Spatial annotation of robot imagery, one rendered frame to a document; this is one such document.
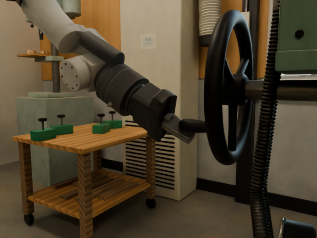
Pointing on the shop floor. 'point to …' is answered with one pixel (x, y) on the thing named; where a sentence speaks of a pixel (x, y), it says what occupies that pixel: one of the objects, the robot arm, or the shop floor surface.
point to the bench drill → (64, 171)
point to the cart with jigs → (84, 170)
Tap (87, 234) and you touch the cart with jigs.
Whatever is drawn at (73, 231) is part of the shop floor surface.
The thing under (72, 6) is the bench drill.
